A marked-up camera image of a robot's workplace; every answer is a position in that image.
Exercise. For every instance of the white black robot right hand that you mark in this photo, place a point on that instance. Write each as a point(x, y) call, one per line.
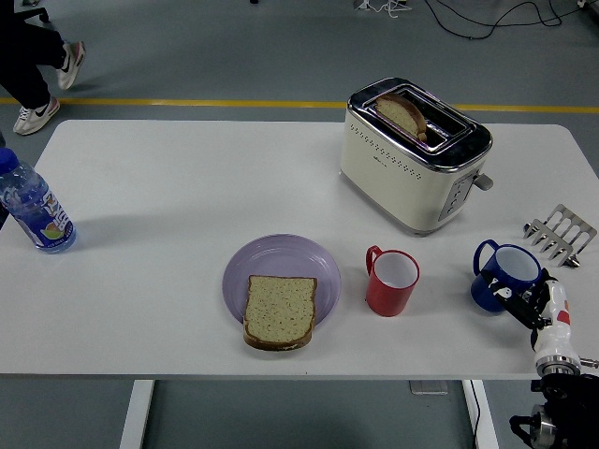
point(554, 327)

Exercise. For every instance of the blue enamel cup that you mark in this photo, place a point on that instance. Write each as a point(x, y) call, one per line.
point(482, 294)

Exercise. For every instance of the red enamel cup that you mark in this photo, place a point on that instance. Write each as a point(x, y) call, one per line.
point(388, 299)

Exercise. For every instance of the rounded bread slice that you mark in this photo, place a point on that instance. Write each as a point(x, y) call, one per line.
point(400, 112)

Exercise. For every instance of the square bread slice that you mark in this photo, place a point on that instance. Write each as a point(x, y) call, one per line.
point(281, 311)

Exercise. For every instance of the silver metal toast rack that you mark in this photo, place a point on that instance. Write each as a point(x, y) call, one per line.
point(557, 231)

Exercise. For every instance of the white table leg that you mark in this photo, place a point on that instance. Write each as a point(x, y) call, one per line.
point(486, 416)
point(136, 416)

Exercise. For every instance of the grey box under table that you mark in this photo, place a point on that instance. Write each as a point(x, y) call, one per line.
point(428, 388)

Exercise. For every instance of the cream chrome toaster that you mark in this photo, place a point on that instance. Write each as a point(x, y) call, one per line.
point(398, 187)

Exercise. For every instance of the purple round plate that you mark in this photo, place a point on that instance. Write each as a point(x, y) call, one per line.
point(281, 255)

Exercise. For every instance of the blue-capped plastic drink bottle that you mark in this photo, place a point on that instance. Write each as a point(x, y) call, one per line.
point(37, 206)

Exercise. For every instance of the person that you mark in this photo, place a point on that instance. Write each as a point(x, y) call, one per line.
point(23, 56)

